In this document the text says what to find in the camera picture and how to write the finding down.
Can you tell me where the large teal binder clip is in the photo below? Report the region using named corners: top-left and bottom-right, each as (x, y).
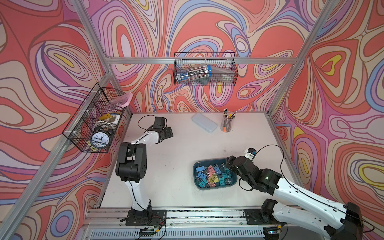
top-left (219, 177), bottom-right (226, 186)

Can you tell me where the blue binder clip top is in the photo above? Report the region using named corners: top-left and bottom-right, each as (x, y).
top-left (214, 166), bottom-right (222, 175)

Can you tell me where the blue binder clip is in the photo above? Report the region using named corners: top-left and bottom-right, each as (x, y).
top-left (214, 166), bottom-right (222, 175)
top-left (196, 166), bottom-right (206, 172)
top-left (197, 172), bottom-right (207, 180)

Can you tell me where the pink binder clip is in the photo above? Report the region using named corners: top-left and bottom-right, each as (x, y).
top-left (207, 166), bottom-right (216, 176)
top-left (207, 180), bottom-right (216, 188)

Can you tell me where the dark teal storage tray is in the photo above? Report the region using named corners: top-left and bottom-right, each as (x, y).
top-left (193, 159), bottom-right (238, 190)

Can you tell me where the teal binder clip lone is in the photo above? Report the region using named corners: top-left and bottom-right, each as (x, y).
top-left (196, 179), bottom-right (209, 189)

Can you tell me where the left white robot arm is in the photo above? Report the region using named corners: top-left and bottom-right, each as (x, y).
top-left (115, 117), bottom-right (174, 228)

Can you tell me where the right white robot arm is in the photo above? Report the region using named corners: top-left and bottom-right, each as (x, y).
top-left (226, 156), bottom-right (364, 240)

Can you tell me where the yellow white box in basket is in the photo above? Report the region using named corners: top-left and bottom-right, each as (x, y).
top-left (99, 112), bottom-right (121, 125)

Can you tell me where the translucent plastic case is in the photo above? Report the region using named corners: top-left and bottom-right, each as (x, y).
top-left (192, 114), bottom-right (218, 133)

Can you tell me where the clear pen cup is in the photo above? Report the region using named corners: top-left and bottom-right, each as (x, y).
top-left (221, 108), bottom-right (237, 133)

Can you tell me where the pink item in basket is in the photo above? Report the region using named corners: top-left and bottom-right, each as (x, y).
top-left (110, 93), bottom-right (133, 108)

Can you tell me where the black alarm clock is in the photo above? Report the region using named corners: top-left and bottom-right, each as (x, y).
top-left (90, 127), bottom-right (114, 149)

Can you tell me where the clear tube of pens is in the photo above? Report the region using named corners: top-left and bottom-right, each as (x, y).
top-left (175, 65), bottom-right (212, 82)

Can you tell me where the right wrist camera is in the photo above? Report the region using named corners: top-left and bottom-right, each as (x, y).
top-left (245, 148), bottom-right (258, 161)

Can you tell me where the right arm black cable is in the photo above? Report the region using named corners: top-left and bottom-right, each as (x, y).
top-left (238, 144), bottom-right (376, 233)

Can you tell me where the black wire basket left wall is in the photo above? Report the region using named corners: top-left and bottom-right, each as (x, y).
top-left (62, 84), bottom-right (126, 154)

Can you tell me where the black wire basket wall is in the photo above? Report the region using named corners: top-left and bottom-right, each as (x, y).
top-left (62, 84), bottom-right (126, 154)
top-left (173, 51), bottom-right (239, 86)

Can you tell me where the black wire basket back wall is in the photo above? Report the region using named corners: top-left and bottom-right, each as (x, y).
top-left (173, 51), bottom-right (239, 86)

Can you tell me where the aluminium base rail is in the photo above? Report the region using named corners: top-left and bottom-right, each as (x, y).
top-left (86, 206), bottom-right (334, 240)

